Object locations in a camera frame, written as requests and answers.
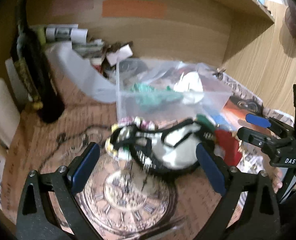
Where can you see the white curved plastic sheet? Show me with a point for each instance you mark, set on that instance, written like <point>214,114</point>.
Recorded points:
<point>69,66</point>

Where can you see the person's right hand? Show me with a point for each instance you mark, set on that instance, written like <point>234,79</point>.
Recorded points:
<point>276,179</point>

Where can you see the pink paper note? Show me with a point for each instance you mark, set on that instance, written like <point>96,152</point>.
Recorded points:
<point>65,7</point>

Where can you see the orange paper note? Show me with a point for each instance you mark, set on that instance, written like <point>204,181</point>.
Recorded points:
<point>134,8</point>

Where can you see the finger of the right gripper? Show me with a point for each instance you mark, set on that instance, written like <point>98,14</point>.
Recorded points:
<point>260,120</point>
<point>252,137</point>

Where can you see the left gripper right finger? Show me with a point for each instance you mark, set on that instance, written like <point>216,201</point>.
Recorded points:
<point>248,208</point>

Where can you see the clear plastic storage box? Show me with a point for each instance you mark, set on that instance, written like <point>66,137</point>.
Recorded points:
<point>160,74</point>

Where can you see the dark glass bottle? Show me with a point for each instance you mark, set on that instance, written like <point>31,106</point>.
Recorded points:
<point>33,69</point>

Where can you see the red velvet pouch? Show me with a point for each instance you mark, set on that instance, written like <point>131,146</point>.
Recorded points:
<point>230,145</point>

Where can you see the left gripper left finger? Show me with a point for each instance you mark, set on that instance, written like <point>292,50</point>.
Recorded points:
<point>36,218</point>

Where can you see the rolled newspaper stack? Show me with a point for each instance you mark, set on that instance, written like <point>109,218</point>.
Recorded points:
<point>81,42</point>

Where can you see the floral scrunchie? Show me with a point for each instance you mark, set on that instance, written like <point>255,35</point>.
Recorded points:
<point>123,130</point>

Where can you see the cream mug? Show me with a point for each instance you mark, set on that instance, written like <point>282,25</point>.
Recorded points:
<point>9,115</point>

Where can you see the white drawstring pouch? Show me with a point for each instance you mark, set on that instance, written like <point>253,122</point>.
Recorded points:
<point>191,87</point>

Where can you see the small white cardboard box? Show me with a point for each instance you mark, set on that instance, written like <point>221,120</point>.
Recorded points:
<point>121,54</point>

